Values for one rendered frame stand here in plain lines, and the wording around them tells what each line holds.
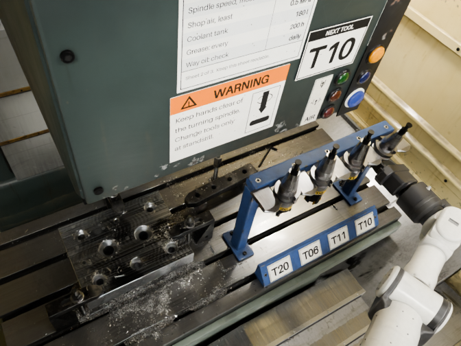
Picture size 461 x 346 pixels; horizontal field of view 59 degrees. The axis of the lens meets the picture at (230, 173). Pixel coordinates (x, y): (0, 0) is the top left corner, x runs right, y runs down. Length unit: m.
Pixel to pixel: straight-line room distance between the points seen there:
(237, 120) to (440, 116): 1.05
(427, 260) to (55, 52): 0.87
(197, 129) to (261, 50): 0.12
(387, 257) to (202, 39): 1.27
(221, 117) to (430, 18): 1.03
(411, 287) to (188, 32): 0.70
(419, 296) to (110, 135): 0.69
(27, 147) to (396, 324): 1.06
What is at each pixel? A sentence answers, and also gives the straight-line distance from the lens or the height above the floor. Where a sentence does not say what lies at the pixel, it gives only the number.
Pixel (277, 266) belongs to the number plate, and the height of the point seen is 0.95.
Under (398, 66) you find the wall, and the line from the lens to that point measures 1.55.
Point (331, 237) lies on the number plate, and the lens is 1.28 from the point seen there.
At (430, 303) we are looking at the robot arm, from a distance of 0.93.
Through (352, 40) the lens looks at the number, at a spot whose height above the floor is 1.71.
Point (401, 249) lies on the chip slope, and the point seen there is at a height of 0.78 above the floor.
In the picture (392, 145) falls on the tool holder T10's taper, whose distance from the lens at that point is 1.15.
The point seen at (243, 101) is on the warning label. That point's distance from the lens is 0.50.
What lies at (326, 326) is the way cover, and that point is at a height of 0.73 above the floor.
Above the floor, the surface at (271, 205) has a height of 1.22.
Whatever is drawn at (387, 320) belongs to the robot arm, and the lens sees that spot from 0.87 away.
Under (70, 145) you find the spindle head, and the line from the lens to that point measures 0.43.
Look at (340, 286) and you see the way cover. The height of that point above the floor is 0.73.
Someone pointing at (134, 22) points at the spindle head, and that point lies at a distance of 0.37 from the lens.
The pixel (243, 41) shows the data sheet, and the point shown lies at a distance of 0.44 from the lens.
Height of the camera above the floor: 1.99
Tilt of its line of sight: 52 degrees down
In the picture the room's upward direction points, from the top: 11 degrees clockwise
